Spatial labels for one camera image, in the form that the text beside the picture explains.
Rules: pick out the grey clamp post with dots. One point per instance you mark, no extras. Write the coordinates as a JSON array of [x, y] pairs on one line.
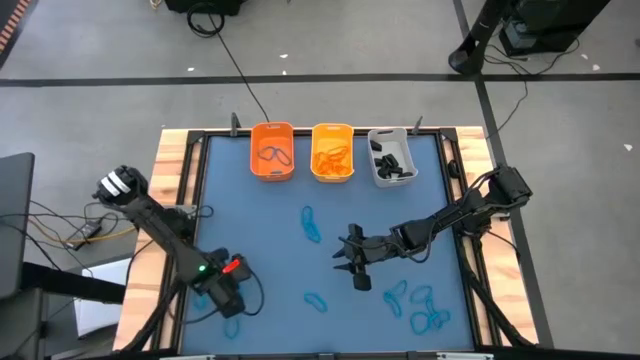
[[417, 126], [234, 125]]

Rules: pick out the black equipment case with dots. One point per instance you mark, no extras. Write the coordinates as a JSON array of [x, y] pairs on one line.
[[205, 5]]

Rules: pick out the black equipment box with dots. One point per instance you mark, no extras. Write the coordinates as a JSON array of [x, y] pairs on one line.
[[550, 25]]

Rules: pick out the black power adapter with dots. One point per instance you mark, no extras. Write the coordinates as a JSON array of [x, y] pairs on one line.
[[90, 230]]

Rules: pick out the blue table mat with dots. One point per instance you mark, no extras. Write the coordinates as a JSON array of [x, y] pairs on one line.
[[280, 240]]

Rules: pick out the white bracket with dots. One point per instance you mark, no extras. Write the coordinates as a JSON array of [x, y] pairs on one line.
[[187, 357], [465, 356]]

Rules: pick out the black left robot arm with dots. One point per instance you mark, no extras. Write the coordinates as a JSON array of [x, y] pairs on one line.
[[165, 235]]

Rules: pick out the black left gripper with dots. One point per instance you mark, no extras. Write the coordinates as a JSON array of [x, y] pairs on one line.
[[220, 290]]

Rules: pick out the dark grey flat panel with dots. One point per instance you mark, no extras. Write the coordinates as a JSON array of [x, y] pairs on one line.
[[15, 225]]

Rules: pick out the black bar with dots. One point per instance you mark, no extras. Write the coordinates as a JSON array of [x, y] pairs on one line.
[[75, 284]]

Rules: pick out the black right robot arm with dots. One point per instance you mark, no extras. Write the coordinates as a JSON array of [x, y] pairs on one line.
[[450, 217]]

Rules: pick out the wide black rubber band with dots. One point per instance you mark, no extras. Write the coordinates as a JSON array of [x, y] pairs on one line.
[[379, 162], [385, 173], [390, 161], [401, 173], [376, 145]]

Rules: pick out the yellow plastic basket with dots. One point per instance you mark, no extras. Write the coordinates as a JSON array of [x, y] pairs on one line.
[[320, 137]]

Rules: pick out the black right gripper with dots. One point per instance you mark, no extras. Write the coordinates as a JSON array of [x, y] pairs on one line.
[[375, 247]]

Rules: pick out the orange plastic basket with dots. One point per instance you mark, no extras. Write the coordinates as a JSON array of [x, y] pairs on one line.
[[257, 167]]

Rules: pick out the white plastic basket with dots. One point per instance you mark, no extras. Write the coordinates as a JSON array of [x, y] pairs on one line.
[[400, 147]]

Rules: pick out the black orange striped ramp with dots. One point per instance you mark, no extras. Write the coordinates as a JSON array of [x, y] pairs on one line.
[[10, 30]]

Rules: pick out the white board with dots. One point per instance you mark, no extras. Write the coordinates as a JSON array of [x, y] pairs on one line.
[[100, 315]]

